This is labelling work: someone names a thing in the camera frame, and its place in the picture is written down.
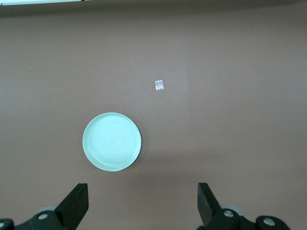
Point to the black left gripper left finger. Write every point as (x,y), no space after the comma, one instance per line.
(72,206)

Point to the light green round plate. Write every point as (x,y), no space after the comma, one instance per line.
(111,142)

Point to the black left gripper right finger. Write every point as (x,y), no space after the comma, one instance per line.
(206,206)

